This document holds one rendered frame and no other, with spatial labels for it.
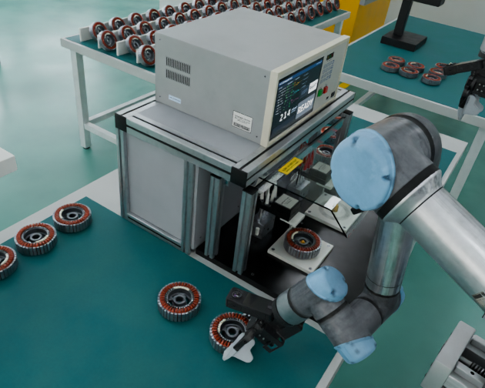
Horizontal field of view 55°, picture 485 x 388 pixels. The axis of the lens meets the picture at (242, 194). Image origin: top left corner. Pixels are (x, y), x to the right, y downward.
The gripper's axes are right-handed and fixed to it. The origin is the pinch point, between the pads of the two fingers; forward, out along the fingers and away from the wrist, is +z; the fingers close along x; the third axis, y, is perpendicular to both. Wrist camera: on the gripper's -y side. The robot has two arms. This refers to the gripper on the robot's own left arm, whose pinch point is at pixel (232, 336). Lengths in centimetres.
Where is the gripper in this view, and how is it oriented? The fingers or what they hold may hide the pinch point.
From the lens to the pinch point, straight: 120.4
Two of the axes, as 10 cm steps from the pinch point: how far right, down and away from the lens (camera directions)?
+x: 3.5, -5.2, 7.8
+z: -5.6, 5.5, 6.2
